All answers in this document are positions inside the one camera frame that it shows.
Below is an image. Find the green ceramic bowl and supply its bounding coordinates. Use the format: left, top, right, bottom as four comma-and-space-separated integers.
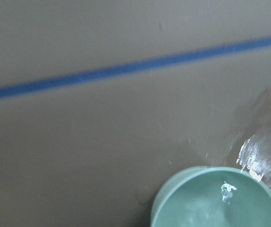
150, 166, 271, 227

